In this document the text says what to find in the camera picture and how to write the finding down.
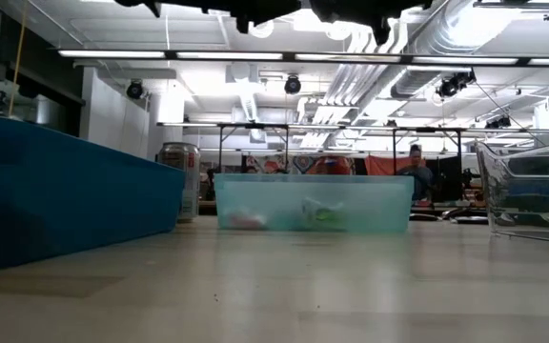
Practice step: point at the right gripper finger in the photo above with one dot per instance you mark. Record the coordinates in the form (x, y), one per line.
(381, 33)

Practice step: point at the green hard candy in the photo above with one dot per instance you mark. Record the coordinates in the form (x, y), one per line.
(324, 216)

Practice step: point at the red hard candy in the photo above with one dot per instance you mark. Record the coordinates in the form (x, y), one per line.
(246, 220)

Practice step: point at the clear plastic basket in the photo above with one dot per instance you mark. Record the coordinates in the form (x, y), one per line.
(532, 214)

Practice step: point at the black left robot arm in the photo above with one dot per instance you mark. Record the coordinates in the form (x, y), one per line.
(136, 4)

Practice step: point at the black ceiling spotlight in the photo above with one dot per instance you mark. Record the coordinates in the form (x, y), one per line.
(135, 89)
(451, 86)
(292, 85)

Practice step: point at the long ceiling light track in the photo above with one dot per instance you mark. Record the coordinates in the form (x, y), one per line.
(112, 54)

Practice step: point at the silver soda can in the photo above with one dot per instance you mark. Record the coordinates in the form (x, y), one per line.
(179, 162)

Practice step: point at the person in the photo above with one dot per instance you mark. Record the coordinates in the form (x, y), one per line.
(420, 181)

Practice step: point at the green translucent plastic basket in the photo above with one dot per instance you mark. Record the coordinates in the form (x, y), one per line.
(374, 205)

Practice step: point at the dark blue plastic basket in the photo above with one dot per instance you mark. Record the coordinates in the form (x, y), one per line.
(65, 200)

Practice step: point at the silver ventilation duct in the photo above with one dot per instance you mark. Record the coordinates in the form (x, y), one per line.
(427, 71)

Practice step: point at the black background table frame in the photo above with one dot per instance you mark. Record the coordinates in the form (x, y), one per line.
(427, 129)
(255, 126)

